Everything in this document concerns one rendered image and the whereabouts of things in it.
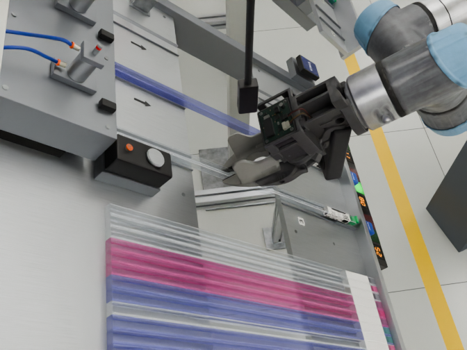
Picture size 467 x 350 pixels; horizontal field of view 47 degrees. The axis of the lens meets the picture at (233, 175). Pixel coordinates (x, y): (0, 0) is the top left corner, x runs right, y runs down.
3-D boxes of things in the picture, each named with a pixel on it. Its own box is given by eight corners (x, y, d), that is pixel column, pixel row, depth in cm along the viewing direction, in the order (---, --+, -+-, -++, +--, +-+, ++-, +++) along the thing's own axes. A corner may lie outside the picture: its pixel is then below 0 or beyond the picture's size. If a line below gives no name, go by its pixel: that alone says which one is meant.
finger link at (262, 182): (249, 162, 75) (303, 133, 72) (256, 168, 77) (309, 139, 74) (256, 190, 73) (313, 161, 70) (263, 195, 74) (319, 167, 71)
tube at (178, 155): (350, 219, 97) (355, 217, 96) (352, 226, 96) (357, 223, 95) (98, 124, 66) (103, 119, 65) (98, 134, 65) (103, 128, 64)
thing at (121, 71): (325, 166, 101) (331, 162, 101) (327, 172, 101) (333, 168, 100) (80, 52, 70) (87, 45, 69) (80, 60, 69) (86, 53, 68)
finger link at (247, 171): (204, 167, 74) (261, 135, 71) (228, 184, 78) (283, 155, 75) (208, 185, 72) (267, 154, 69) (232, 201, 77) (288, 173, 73)
